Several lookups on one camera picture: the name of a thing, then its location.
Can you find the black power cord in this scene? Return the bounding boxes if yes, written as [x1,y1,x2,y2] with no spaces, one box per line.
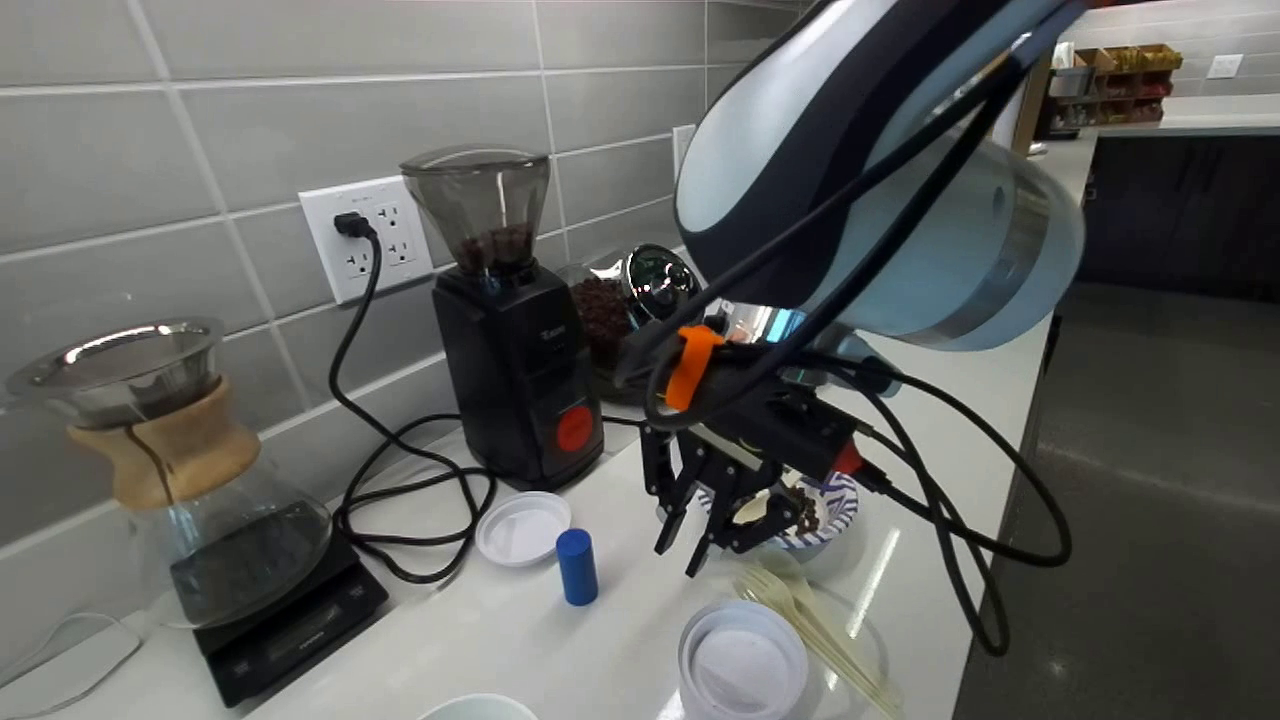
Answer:
[323,210,500,590]

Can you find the black digital kitchen scale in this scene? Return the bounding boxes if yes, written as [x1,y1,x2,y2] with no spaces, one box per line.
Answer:
[194,537,387,707]

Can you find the white coffee cup lid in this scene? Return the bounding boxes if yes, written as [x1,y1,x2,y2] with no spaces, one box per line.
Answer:
[675,599,808,720]

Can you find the black coffee grinder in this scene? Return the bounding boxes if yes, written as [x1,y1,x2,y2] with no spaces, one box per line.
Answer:
[399,148,604,493]

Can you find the white cup bottom edge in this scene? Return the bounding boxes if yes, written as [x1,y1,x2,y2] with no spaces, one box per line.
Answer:
[418,694,536,720]

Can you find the white wall power outlet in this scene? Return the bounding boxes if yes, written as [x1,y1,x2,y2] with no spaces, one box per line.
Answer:
[295,174,441,307]

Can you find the blue patterned paper plate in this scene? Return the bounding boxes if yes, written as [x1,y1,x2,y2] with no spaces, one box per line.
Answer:
[774,476,858,553]

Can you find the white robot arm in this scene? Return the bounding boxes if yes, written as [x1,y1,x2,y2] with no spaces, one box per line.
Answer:
[624,0,1088,553]

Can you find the small blue cylinder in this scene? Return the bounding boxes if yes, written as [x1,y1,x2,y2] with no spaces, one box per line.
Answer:
[556,530,594,608]

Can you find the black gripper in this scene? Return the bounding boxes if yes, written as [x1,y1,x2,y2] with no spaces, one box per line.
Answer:
[618,326,862,575]

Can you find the clear plastic fork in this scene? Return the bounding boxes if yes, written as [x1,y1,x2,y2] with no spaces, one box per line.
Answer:
[734,569,894,715]

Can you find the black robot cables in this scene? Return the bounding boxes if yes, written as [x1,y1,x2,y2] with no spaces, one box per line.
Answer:
[634,35,1074,660]

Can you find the glass pour-over coffee carafe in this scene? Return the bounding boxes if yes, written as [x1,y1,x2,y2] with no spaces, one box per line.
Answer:
[7,317,331,628]

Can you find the white lid near grinder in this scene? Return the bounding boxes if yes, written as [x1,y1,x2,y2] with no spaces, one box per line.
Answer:
[475,493,572,569]

